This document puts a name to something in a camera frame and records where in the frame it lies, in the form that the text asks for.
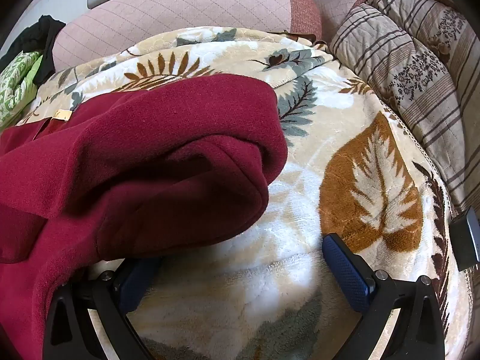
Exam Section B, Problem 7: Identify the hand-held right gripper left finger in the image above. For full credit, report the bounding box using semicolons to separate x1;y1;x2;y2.
43;258;163;360

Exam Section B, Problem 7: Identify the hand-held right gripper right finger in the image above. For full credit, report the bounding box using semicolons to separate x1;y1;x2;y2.
322;233;448;360

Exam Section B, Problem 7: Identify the dark red garment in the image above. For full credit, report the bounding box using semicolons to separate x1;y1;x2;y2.
0;74;289;360

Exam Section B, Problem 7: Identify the leaf print fleece blanket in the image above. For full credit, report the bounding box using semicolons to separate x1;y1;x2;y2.
15;26;474;360

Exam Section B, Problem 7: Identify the black box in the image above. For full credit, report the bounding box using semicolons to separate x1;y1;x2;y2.
449;206;480;271

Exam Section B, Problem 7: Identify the striped floral quilt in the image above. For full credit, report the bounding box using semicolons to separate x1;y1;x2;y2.
330;0;480;216

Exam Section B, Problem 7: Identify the green white patterned pillow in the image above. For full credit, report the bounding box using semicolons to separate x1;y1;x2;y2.
0;50;44;129

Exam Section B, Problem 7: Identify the black cloth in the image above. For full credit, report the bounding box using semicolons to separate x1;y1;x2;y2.
0;15;67;85

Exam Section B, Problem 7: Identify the pink quilted sofa cushion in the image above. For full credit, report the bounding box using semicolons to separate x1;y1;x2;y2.
52;0;322;73
309;0;394;43

